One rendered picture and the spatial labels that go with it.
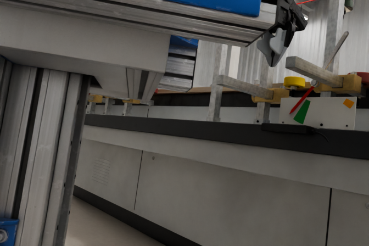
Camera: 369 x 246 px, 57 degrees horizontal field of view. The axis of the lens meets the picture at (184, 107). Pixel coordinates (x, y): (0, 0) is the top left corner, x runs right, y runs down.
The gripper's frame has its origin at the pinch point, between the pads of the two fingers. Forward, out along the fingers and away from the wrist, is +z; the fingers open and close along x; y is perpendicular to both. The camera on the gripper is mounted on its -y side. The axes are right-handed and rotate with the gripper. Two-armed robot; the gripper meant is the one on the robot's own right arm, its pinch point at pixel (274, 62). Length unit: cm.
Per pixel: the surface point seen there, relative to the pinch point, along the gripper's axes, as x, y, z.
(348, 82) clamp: 3.2, -33.0, -1.9
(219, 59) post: -54, -34, -15
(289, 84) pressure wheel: -24, -44, -5
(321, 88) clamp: -5.2, -33.0, -0.4
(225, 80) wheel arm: -23.5, -7.9, 1.7
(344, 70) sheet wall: -346, -755, -204
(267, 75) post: -27.4, -33.8, -6.1
